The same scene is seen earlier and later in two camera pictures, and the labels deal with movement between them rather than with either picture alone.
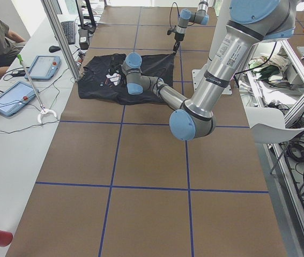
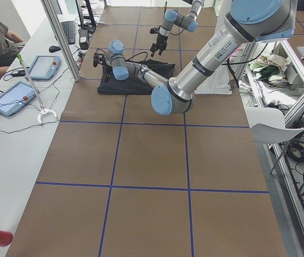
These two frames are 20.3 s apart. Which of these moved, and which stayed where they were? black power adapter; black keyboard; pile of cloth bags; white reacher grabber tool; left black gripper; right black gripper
Moved: left black gripper; right black gripper
Stayed: black power adapter; white reacher grabber tool; pile of cloth bags; black keyboard
